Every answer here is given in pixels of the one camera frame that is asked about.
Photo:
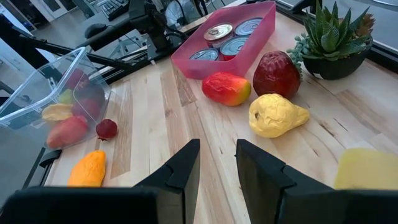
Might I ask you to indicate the glossy dark red apple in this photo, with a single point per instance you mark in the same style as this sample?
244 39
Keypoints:
275 74

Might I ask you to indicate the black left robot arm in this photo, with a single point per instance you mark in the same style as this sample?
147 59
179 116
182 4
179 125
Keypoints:
109 34

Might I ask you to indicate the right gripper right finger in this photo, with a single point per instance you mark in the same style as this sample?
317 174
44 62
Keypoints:
311 208

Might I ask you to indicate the small dark red fruit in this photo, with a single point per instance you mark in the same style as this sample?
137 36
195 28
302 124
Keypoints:
106 129

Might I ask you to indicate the red pepper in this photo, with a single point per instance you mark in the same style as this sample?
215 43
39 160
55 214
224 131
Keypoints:
225 88

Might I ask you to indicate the yellow translucent plastic bin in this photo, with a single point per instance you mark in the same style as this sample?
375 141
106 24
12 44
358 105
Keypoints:
367 169

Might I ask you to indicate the orange yellow mango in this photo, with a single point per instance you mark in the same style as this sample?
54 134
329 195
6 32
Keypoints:
88 169

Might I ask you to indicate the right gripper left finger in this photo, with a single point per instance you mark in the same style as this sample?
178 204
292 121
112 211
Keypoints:
124 205

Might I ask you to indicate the green apple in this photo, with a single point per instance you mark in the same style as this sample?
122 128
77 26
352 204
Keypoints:
66 97

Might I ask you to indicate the clear plastic container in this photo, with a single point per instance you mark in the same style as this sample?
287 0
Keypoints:
37 81

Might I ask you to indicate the small red apple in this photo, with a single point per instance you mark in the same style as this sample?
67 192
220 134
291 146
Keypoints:
86 109
76 78

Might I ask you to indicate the blue-label tuna can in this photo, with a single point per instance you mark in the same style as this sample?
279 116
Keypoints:
247 26

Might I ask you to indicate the gold-lid tuna can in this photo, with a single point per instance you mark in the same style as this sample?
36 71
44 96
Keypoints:
218 31

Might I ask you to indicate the dark maroon round fruit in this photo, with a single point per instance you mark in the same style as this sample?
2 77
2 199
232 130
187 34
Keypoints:
93 93

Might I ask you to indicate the red-label tuna can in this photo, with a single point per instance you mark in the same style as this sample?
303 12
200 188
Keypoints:
233 46

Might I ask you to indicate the yellow apple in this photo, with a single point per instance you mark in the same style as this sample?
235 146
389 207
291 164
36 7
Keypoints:
273 116

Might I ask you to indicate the black keyboard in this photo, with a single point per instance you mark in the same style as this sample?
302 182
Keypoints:
115 7

